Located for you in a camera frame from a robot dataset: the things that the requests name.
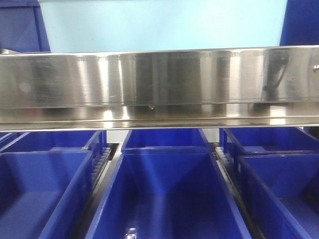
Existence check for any light blue bin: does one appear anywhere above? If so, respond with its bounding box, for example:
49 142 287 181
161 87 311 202
39 0 287 53

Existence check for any dark blue bin rear centre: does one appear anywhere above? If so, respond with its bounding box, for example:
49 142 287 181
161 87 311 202
121 128 211 154

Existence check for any dark blue bin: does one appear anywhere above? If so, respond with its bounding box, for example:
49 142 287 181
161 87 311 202
0 130 107 160
121 128 211 154
86 153 250 239
238 154 319 239
0 151 93 239
220 127 319 157

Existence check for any white roller track lower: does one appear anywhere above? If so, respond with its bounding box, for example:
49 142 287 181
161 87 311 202
215 146 239 197

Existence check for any dark blue bin lower centre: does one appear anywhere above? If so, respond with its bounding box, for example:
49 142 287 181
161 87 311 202
86 153 250 239

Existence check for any dark blue bin rear right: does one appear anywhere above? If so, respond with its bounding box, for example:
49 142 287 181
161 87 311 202
220 127 319 157

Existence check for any dark blue bin lower left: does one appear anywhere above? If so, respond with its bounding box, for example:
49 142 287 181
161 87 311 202
0 151 93 239

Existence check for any dark blue bin lower right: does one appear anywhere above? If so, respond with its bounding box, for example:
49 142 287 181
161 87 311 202
238 154 319 239

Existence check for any dark blue bin rear left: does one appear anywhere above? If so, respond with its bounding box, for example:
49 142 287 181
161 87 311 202
0 130 107 160

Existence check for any dark blue crate upper left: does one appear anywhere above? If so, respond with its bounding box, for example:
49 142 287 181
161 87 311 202
0 0 50 52

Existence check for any dark blue crate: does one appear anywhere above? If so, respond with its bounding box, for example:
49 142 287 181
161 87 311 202
280 0 319 46
0 0 50 52

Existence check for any dark blue crate upper right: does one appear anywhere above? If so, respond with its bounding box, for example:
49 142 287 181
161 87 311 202
280 0 319 46

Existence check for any steel shelf front rail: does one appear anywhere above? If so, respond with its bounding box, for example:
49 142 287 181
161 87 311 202
0 46 319 131

